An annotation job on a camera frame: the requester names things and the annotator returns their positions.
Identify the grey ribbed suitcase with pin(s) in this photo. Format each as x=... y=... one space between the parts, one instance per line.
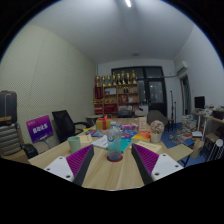
x=10 y=140

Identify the black bag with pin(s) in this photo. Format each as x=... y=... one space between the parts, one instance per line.
x=30 y=151

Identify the white air conditioner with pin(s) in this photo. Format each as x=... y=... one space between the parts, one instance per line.
x=182 y=67

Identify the pale green cup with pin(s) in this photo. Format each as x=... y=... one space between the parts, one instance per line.
x=74 y=145

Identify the black framed glass door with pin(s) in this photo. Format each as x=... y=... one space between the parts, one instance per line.
x=155 y=90

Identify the grey upholstered chair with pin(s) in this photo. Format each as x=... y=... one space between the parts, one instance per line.
x=157 y=117

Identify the blue book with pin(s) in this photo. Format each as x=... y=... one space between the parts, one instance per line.
x=96 y=133
x=128 y=134

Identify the clear plastic water bottle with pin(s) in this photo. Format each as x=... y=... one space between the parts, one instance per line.
x=114 y=143

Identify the flat round red coaster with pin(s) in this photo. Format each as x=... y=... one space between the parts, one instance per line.
x=114 y=161

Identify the orange book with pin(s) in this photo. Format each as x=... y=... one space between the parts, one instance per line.
x=141 y=135

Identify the white stool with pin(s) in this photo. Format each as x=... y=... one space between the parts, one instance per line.
x=216 y=142

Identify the small round side table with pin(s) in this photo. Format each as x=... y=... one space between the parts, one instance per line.
x=93 y=117

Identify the pink flowers in white pot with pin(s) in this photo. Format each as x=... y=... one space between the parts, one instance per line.
x=157 y=131

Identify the purple sign board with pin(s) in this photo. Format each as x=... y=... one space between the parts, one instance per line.
x=40 y=129

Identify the dark suitcase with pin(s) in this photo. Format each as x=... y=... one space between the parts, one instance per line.
x=8 y=108

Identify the yellow gift box red ribbon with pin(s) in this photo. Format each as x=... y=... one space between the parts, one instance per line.
x=104 y=123

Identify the pink packet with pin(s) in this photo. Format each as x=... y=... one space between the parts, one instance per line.
x=129 y=126

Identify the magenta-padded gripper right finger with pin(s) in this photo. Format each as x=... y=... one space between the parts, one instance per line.
x=165 y=165

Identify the orange standing card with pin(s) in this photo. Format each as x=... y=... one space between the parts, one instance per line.
x=142 y=124

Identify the ceiling tube light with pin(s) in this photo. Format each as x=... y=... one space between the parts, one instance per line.
x=128 y=3

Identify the stack of books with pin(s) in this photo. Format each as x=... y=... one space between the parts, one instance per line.
x=189 y=125

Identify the black computer monitor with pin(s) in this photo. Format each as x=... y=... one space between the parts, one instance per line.
x=200 y=102

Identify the wooden shelf unit with trophies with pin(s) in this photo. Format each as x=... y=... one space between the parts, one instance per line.
x=116 y=98

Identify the black office chair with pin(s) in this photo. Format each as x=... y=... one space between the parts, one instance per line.
x=65 y=125

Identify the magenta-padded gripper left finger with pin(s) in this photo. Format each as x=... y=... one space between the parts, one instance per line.
x=60 y=166

